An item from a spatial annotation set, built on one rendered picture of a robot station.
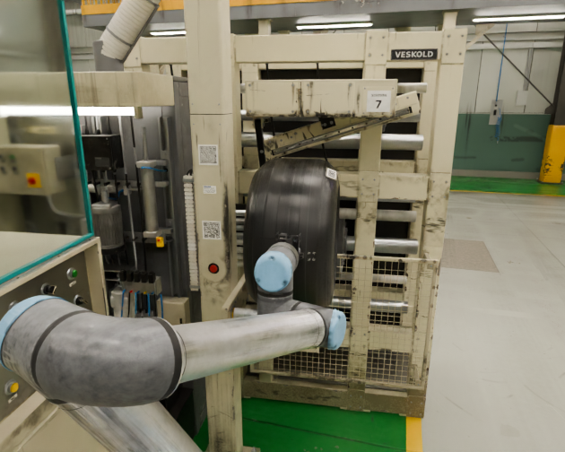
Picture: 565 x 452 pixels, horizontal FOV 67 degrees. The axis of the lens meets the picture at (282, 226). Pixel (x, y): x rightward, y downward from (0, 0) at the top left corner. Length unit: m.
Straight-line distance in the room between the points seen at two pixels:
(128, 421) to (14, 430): 0.63
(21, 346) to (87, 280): 0.94
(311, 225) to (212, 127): 0.52
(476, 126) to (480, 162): 0.82
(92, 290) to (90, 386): 1.04
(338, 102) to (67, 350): 1.43
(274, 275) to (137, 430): 0.44
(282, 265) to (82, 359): 0.56
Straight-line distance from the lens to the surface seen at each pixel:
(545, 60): 11.12
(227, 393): 2.02
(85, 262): 1.59
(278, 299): 1.06
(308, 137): 1.94
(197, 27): 1.64
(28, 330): 0.68
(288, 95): 1.81
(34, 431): 1.46
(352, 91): 1.79
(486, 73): 10.88
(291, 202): 1.43
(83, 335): 0.61
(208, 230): 1.69
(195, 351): 0.66
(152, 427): 0.84
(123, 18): 2.07
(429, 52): 2.13
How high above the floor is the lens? 1.71
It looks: 16 degrees down
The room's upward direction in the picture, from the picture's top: straight up
